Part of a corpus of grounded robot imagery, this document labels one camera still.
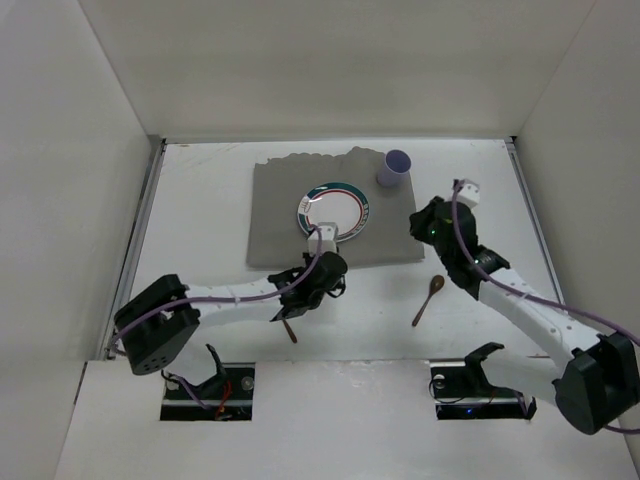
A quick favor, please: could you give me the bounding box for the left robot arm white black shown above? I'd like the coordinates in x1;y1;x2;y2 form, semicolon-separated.
112;252;348;398

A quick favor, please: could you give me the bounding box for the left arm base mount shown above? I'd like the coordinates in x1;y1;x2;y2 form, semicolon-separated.
160;363;256;422

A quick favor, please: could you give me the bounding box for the lilac plastic cup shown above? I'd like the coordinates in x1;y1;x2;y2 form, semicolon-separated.
376;149;412;188

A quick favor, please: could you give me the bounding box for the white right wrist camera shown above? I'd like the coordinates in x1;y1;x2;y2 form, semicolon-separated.
453;179;480;210

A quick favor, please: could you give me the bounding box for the white plate green red rim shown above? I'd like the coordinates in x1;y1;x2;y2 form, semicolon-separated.
296;182;370;243

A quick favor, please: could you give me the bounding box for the grey cloth napkin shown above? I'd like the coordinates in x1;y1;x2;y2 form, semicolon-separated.
247;146;424;270

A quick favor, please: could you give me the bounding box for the right aluminium table rail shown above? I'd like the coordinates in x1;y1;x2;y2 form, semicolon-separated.
505;136;555;276

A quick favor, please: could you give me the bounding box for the brown wooden fork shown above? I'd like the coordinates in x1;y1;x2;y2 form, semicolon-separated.
282;320;298;344

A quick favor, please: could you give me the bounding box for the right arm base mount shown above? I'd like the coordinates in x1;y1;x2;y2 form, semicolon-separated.
428;361;537;421

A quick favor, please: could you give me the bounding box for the brown wooden spoon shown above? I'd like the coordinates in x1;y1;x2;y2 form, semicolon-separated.
411;275;445;328

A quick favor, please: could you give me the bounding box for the aluminium table rail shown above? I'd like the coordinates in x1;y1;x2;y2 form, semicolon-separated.
505;136;555;276
95;135;167;360

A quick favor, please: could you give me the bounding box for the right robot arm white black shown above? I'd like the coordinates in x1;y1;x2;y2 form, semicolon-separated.
409;197;639;435

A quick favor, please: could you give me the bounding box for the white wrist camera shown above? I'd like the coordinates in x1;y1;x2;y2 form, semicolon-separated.
307;222;339;256
453;179;480;210

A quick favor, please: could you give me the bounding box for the left aluminium table rail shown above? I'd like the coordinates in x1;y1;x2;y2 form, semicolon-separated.
95;135;167;360

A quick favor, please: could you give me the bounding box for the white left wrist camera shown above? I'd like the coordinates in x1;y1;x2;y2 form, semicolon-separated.
307;222;339;256

